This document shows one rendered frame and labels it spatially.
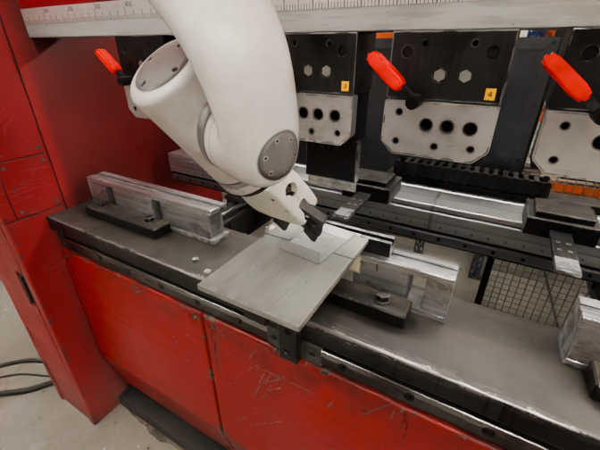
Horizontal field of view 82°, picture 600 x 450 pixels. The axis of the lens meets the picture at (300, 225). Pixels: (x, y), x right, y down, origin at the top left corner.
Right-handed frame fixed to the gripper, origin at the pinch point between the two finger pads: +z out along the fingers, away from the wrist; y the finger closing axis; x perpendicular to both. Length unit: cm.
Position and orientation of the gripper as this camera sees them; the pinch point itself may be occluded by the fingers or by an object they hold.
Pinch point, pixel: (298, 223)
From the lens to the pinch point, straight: 56.0
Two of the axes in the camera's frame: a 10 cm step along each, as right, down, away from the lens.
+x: -4.6, 8.5, -2.5
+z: 3.8, 4.4, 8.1
